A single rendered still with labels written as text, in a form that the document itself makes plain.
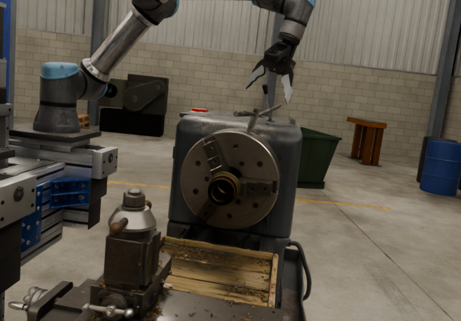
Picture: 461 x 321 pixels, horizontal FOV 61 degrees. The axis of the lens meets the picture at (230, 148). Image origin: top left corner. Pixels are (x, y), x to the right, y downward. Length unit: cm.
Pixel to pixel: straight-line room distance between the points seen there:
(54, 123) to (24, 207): 46
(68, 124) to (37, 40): 1087
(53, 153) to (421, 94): 1178
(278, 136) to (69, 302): 86
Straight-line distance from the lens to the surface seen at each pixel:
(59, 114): 141
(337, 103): 1170
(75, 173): 140
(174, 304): 77
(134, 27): 145
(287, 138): 136
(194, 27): 1136
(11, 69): 591
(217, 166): 117
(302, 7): 128
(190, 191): 126
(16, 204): 98
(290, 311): 167
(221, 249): 120
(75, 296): 80
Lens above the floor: 136
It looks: 8 degrees down
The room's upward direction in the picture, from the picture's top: 6 degrees clockwise
